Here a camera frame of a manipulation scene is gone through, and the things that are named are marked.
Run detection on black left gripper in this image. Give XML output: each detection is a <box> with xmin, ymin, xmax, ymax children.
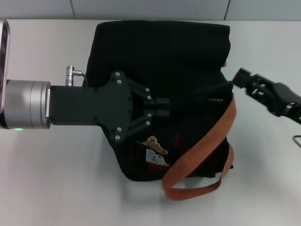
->
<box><xmin>49</xmin><ymin>70</ymin><xmax>170</xmax><ymax>144</ymax></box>

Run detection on silver left gripper cable connector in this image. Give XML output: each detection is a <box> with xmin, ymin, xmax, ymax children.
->
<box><xmin>65</xmin><ymin>65</ymin><xmax>88</xmax><ymax>88</ymax></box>

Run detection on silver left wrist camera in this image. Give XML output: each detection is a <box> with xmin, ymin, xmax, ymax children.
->
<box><xmin>0</xmin><ymin>19</ymin><xmax>11</xmax><ymax>111</ymax></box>

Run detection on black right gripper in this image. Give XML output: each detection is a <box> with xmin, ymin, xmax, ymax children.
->
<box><xmin>232</xmin><ymin>67</ymin><xmax>301</xmax><ymax>125</ymax></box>

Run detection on black food bag orange handles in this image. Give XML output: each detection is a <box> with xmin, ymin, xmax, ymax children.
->
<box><xmin>85</xmin><ymin>20</ymin><xmax>237</xmax><ymax>201</ymax></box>

